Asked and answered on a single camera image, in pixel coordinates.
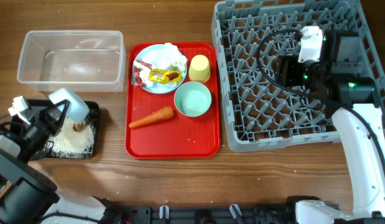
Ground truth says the yellow plastic cup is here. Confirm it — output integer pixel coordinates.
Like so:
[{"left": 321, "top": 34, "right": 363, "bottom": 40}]
[{"left": 188, "top": 55, "right": 210, "bottom": 83}]

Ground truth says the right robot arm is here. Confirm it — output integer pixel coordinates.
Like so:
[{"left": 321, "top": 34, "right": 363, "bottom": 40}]
[{"left": 272, "top": 26, "right": 385, "bottom": 223}]

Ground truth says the red snack wrapper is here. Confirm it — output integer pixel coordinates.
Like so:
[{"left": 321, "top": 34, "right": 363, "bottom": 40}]
[{"left": 133, "top": 60, "right": 155, "bottom": 87}]

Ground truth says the right black cable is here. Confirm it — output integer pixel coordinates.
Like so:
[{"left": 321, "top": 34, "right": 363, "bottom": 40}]
[{"left": 256, "top": 29, "right": 385, "bottom": 200}]

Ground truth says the orange carrot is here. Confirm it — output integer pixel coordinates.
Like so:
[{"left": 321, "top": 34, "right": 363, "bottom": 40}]
[{"left": 128, "top": 106, "right": 174, "bottom": 129}]

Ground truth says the white napkin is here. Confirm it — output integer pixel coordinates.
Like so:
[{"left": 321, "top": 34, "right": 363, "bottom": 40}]
[{"left": 132, "top": 42, "right": 188, "bottom": 88}]

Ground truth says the white rice pile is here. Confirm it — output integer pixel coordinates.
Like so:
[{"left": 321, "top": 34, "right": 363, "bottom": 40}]
[{"left": 45, "top": 117, "right": 95, "bottom": 159}]

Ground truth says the black plastic tray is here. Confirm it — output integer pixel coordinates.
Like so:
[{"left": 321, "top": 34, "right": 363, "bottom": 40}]
[{"left": 8, "top": 98, "right": 101, "bottom": 160}]

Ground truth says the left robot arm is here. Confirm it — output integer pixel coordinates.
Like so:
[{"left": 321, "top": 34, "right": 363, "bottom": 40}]
[{"left": 0, "top": 99, "right": 129, "bottom": 223}]

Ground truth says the light green bowl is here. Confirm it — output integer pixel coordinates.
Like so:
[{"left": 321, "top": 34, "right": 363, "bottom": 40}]
[{"left": 174, "top": 82, "right": 212, "bottom": 118}]

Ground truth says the brown food scrap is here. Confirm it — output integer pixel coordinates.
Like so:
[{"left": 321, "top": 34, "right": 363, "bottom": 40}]
[{"left": 73, "top": 121, "right": 86, "bottom": 132}]

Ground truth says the small light blue bowl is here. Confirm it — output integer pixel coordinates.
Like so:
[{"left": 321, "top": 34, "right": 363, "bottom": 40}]
[{"left": 49, "top": 88, "right": 89, "bottom": 124}]

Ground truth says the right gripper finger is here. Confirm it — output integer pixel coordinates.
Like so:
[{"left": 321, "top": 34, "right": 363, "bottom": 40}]
[
  {"left": 274, "top": 69, "right": 307, "bottom": 87},
  {"left": 271, "top": 55, "right": 303, "bottom": 76}
]

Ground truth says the grey dishwasher rack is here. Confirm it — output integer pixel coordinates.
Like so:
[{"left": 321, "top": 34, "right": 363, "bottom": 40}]
[{"left": 211, "top": 1, "right": 385, "bottom": 152}]

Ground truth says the clear plastic bin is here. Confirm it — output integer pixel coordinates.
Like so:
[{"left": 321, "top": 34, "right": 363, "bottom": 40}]
[{"left": 17, "top": 30, "right": 126, "bottom": 92}]

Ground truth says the red serving tray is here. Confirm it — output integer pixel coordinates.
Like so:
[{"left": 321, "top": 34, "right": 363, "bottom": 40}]
[{"left": 124, "top": 42, "right": 221, "bottom": 159}]

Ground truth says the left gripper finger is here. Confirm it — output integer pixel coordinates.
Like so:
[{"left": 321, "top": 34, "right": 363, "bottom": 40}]
[
  {"left": 52, "top": 100, "right": 70, "bottom": 136},
  {"left": 29, "top": 105, "right": 61, "bottom": 122}
]

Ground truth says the large light blue plate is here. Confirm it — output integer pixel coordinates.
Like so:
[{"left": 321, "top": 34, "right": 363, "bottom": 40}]
[{"left": 132, "top": 44, "right": 188, "bottom": 95}]

